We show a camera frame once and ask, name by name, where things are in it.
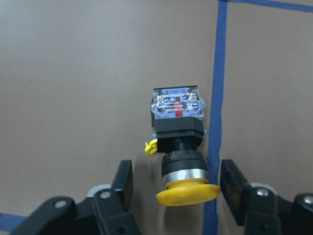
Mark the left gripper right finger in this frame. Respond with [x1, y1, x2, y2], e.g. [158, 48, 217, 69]
[220, 160, 313, 235]

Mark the yellow push button switch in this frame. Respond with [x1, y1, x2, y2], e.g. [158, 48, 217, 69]
[145, 86, 220, 207]

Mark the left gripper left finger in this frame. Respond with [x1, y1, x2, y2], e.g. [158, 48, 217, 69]
[12, 160, 141, 235]

